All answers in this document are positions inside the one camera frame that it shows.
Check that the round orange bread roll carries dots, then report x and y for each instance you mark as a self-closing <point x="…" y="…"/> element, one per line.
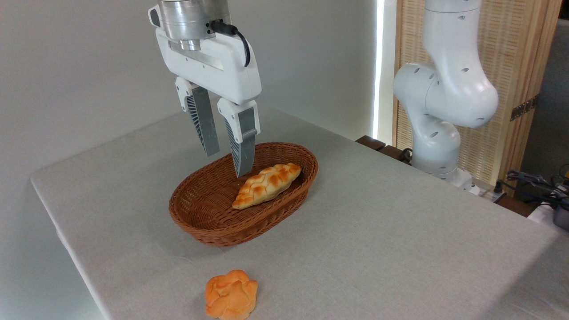
<point x="231" y="295"/>

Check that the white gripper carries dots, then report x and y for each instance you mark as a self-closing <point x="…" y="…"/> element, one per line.
<point x="222" y="66"/>

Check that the brown wicker oval basket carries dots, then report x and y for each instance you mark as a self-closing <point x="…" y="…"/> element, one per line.
<point x="204" y="213"/>

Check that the dark metal hinge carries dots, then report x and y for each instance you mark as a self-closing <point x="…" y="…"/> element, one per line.
<point x="524" y="107"/>

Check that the long braided bread loaf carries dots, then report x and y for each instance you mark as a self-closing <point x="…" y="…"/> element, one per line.
<point x="266" y="184"/>

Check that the grey tablecloth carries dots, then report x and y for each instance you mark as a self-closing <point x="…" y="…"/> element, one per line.
<point x="400" y="244"/>

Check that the white power strip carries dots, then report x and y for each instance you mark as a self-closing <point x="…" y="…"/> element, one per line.
<point x="486" y="193"/>

